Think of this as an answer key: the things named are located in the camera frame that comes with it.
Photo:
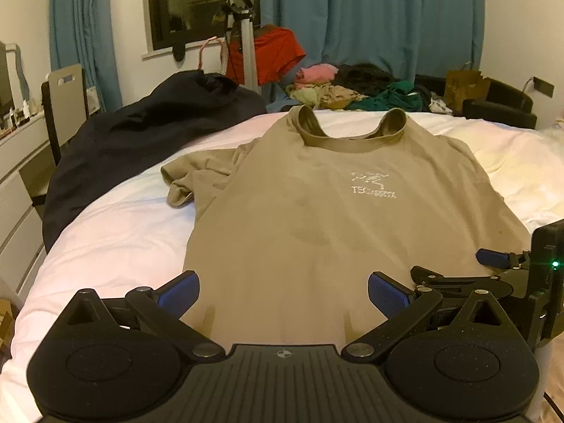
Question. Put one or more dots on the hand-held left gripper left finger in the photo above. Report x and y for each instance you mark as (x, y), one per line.
(178, 294)

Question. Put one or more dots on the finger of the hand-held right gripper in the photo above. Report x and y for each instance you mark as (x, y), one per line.
(458, 283)
(493, 256)

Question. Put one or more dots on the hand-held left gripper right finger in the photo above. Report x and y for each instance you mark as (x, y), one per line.
(387, 294)

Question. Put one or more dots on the tan t-shirt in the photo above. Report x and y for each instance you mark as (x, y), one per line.
(308, 211)

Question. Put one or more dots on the black clothes pile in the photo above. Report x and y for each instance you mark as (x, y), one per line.
(365, 77)

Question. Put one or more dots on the pink clothes hanger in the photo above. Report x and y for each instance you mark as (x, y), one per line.
(202, 53)

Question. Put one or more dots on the bed with white sheet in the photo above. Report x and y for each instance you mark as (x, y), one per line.
(119, 238)

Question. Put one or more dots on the white crumpled duvet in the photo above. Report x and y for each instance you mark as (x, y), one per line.
(515, 163)

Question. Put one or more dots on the black armchair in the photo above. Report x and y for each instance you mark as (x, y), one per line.
(506, 103)

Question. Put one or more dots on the dark navy cloth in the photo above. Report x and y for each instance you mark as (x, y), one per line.
(145, 132)

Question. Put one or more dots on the brown paper bag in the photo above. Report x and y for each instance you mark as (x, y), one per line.
(465, 88)

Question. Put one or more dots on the cardboard box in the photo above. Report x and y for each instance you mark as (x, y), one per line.
(6, 326)

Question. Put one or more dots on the green garment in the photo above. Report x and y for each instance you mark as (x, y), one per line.
(396, 99)

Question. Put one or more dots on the white dresser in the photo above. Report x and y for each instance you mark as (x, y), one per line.
(20, 176)

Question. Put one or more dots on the beige crumpled garment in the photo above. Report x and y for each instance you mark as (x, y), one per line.
(341, 96)

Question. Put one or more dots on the yellow-green garment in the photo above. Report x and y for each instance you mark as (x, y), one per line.
(304, 95)

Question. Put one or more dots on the chair with pale backrest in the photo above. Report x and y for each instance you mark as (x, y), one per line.
(66, 97)

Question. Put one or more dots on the pink garment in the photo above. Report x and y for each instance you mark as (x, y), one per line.
(315, 75)

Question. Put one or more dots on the silver tripod stand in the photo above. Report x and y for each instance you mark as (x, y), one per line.
(247, 48)

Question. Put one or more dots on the red garment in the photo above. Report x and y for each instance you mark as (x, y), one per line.
(275, 53)

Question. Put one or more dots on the wide blue curtain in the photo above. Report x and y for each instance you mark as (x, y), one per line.
(374, 17)

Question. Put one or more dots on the white framed mirror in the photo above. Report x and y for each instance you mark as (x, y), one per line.
(6, 79)

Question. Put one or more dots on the narrow blue curtain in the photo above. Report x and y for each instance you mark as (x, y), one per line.
(81, 31)

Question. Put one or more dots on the dark window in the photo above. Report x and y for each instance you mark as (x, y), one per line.
(194, 0)

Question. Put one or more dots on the black wall socket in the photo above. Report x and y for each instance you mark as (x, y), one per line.
(543, 86)

